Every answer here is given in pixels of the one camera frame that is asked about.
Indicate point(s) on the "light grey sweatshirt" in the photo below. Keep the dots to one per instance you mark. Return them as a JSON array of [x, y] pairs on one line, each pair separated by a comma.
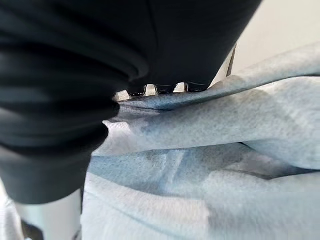
[[200, 160]]

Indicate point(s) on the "right robot hand black cloth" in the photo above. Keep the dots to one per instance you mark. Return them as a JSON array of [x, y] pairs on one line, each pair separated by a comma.
[[75, 75]]

